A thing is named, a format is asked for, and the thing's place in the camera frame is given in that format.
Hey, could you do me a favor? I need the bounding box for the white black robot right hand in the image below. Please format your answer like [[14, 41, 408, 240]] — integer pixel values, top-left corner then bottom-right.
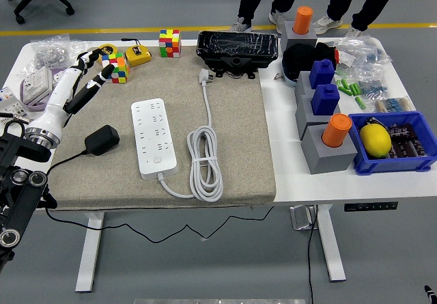
[[423, 284, 437, 303]]

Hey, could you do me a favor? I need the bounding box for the black hanging cable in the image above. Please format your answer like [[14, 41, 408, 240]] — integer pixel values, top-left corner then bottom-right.
[[306, 205, 320, 304]]

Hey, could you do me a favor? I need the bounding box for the blue plastic bin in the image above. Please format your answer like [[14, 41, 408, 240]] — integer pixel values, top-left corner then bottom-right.
[[348, 111, 437, 177]]

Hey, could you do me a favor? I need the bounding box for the white circuit breaker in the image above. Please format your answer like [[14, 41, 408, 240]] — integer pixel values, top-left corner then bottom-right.
[[0, 87, 29, 124]]

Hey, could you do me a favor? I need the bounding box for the clear bag of screws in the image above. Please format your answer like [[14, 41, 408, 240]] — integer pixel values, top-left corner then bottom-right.
[[30, 34, 71, 69]]

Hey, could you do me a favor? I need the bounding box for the square yellow tape measure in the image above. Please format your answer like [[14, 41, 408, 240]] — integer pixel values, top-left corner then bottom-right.
[[122, 37, 153, 68]]

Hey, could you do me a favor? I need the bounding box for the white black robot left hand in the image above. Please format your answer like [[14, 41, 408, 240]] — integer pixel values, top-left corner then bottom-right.
[[27, 49, 115, 138]]

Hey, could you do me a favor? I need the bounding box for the brown capacitor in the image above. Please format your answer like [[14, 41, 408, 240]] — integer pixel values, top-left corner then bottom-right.
[[389, 141, 410, 160], [408, 139, 429, 158], [389, 124, 419, 143]]

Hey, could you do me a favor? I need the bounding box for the orange cylinder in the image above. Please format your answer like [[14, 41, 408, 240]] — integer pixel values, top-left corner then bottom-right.
[[293, 5, 315, 36], [321, 113, 353, 148]]

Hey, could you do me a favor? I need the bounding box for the blue square peg block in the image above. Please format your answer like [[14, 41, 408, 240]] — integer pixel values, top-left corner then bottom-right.
[[309, 59, 336, 90], [311, 84, 341, 117]]

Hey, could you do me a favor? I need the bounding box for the white power strip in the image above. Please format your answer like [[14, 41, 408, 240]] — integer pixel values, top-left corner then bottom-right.
[[130, 98, 179, 181]]

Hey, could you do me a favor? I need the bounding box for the white power cord with plug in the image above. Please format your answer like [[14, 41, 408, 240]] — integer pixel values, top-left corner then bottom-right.
[[158, 68, 225, 203]]

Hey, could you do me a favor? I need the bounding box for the clear bag of blue resistors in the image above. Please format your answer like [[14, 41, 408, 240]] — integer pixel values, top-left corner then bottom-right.
[[354, 73, 390, 100]]

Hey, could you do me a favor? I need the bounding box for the black metal clip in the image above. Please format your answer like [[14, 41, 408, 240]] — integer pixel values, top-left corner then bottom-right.
[[364, 116, 389, 129]]

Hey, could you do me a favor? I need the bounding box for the black plastic-wrapped tray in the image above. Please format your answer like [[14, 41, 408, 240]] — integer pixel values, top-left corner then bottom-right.
[[196, 30, 279, 79]]

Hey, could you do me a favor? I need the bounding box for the person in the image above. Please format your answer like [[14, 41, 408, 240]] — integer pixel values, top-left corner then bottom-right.
[[229, 0, 304, 35], [312, 0, 407, 39]]

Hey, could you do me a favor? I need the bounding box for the black table control panel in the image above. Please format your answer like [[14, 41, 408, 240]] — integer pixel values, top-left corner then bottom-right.
[[343, 201, 399, 212]]

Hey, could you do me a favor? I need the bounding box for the black cloth cap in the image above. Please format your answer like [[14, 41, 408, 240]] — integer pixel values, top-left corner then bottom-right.
[[281, 42, 339, 81]]

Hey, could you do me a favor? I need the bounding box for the silver box under table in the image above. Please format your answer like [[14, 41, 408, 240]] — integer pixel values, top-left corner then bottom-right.
[[290, 205, 319, 232]]

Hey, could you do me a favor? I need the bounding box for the white table leg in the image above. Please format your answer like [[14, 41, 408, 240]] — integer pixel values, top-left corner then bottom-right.
[[74, 210, 105, 293], [315, 204, 348, 283]]

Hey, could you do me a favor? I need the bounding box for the round yellow tape measure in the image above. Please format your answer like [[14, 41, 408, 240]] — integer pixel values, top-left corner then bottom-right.
[[97, 43, 119, 62]]

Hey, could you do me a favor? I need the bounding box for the large clear bag of resistors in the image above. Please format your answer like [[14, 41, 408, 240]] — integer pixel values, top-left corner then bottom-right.
[[336, 34, 393, 77]]

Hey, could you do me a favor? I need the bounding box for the grey holder block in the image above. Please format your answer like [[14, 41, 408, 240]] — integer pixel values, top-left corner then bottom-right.
[[300, 123, 358, 176], [294, 70, 317, 104], [295, 94, 342, 141], [280, 20, 318, 51]]

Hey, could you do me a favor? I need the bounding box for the multicoloured puzzle cube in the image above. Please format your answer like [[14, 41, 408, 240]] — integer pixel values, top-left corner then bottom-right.
[[158, 29, 182, 59], [102, 53, 131, 85]]

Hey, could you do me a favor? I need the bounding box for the black power adapter plug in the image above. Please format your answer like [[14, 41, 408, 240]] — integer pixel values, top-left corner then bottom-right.
[[84, 124, 121, 157]]

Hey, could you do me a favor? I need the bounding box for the grey-brown fabric mat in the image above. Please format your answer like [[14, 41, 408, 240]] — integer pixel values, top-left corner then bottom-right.
[[47, 46, 278, 212]]

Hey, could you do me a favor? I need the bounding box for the thin black adapter cord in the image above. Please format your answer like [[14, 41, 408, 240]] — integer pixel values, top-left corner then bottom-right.
[[44, 148, 274, 243]]

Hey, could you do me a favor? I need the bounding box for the clear bag of tan resistors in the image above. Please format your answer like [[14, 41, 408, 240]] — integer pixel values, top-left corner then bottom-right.
[[373, 96, 417, 114]]

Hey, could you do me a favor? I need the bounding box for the purple tray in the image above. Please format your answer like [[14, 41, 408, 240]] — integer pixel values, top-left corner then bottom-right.
[[20, 65, 69, 112]]

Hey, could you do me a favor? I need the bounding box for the yellow lemon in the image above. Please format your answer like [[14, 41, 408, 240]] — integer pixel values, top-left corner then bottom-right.
[[359, 123, 393, 158]]

